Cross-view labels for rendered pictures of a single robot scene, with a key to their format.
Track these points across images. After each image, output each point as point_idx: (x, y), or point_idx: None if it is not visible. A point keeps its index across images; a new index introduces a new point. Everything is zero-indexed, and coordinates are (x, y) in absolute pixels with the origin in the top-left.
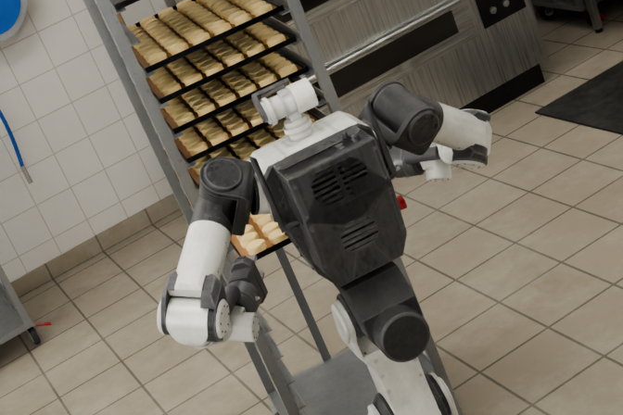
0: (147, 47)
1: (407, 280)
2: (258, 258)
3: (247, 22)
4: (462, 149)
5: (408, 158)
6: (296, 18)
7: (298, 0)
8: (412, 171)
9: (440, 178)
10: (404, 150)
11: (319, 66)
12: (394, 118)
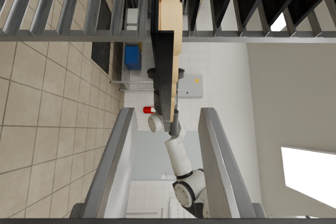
0: None
1: (49, 40)
2: (156, 62)
3: (318, 3)
4: (203, 215)
5: (174, 117)
6: (282, 38)
7: (289, 42)
8: (161, 110)
9: (155, 131)
10: (176, 106)
11: (240, 39)
12: None
